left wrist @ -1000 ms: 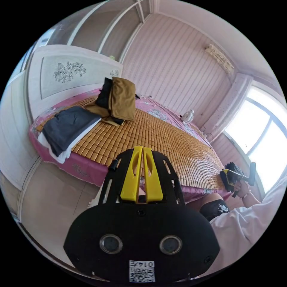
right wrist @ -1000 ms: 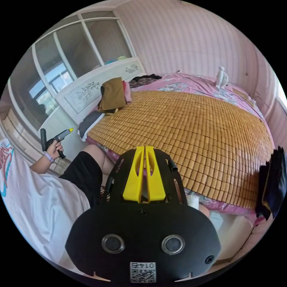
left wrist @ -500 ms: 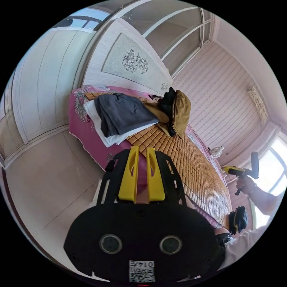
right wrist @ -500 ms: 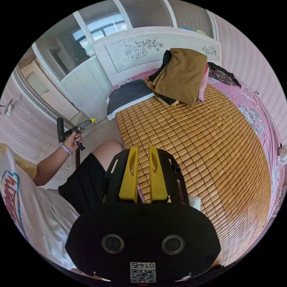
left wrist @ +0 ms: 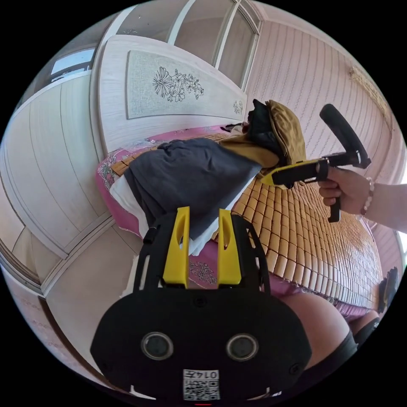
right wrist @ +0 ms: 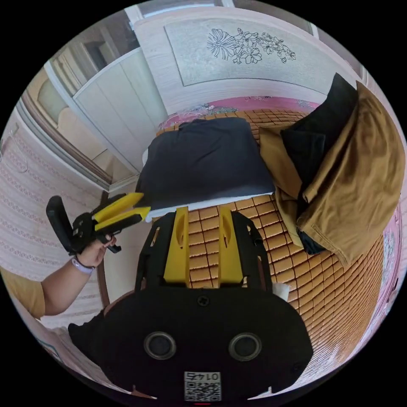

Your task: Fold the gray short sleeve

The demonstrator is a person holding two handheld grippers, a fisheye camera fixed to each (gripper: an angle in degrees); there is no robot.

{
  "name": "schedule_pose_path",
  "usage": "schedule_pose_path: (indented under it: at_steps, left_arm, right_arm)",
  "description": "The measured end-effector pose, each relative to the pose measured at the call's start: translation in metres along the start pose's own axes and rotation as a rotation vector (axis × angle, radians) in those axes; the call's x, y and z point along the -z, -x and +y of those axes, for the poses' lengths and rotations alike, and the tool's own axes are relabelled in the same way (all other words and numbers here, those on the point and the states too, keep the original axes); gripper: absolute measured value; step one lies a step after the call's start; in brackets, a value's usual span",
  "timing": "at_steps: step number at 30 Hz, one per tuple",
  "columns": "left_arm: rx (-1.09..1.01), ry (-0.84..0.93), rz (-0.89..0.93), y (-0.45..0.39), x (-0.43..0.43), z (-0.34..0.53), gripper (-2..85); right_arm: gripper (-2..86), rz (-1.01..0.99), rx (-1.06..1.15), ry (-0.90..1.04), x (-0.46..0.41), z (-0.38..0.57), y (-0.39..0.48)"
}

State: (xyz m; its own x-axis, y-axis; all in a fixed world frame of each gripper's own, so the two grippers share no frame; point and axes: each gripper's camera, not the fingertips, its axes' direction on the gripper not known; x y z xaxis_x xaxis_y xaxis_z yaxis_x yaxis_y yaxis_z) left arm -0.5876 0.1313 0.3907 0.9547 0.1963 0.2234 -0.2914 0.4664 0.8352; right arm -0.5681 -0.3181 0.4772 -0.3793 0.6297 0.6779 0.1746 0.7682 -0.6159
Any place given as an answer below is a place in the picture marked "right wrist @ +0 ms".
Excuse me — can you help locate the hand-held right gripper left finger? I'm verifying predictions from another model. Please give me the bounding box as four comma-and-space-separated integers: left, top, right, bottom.
164, 206, 191, 284

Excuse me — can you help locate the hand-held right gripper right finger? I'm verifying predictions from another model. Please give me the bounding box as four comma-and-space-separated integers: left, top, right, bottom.
218, 206, 245, 284

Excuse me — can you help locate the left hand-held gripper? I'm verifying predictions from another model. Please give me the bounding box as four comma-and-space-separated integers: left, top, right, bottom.
70, 192, 151, 254

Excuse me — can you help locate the bed with woven mat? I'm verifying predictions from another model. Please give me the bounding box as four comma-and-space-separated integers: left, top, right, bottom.
97, 6, 406, 401

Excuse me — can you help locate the dark gray short sleeve shirt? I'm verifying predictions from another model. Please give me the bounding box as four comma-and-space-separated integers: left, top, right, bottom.
136, 117, 276, 212

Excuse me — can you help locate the person's body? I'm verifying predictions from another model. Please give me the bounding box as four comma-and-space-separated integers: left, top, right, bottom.
0, 266, 46, 321

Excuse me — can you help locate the person's left hand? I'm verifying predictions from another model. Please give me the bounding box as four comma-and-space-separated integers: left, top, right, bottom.
75, 236, 117, 269

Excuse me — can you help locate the person's left forearm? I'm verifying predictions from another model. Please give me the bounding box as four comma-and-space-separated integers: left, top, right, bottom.
40, 256, 96, 317

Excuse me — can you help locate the pile of clothes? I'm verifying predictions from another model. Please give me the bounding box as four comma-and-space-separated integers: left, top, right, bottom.
258, 72, 402, 266

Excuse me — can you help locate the white cupboard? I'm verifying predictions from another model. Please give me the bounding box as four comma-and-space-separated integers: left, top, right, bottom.
44, 9, 169, 192

